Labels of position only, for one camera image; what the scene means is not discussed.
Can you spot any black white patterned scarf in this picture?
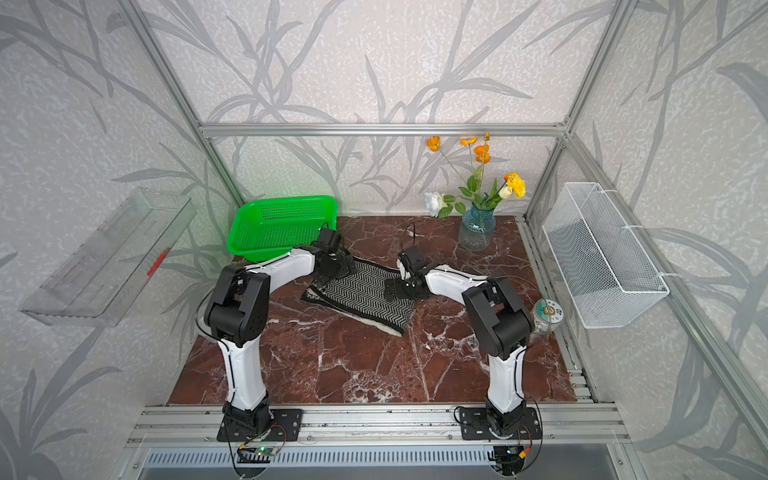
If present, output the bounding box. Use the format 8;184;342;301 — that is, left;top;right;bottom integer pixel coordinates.
300;257;415;337

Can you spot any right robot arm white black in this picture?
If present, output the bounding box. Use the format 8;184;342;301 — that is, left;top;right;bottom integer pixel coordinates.
385;246;541;439

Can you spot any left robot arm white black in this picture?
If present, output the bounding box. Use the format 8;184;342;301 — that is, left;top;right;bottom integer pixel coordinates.
203;227;354;441

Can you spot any green plastic basket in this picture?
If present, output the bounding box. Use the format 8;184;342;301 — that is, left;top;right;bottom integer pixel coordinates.
226;195;338;263

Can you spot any blue glass vase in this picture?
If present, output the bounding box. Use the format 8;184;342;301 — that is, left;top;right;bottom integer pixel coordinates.
458;206;496;251

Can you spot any artificial flowers bouquet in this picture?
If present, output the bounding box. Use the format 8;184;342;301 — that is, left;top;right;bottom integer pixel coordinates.
425;132;527;219

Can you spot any small tin can right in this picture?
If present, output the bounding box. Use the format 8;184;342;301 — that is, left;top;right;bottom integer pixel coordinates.
531;298;564;337

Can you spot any red item in tray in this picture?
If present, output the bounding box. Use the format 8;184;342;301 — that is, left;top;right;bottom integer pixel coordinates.
146;248;171;278

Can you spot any left circuit board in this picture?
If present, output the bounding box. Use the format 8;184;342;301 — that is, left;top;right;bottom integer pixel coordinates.
236;444;282;464

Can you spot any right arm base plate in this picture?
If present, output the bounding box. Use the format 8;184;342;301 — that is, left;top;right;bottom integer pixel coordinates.
455;406;543;442

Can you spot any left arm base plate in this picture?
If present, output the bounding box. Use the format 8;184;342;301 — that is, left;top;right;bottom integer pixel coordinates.
216;408;304;444

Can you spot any white wire mesh basket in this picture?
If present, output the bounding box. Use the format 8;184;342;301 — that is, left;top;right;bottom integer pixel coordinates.
542;182;669;329

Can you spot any clear plastic wall tray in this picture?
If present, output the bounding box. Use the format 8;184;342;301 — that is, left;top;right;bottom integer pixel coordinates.
19;188;196;328

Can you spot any aluminium front rail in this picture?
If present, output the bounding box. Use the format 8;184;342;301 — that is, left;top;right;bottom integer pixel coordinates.
126;403;631;448

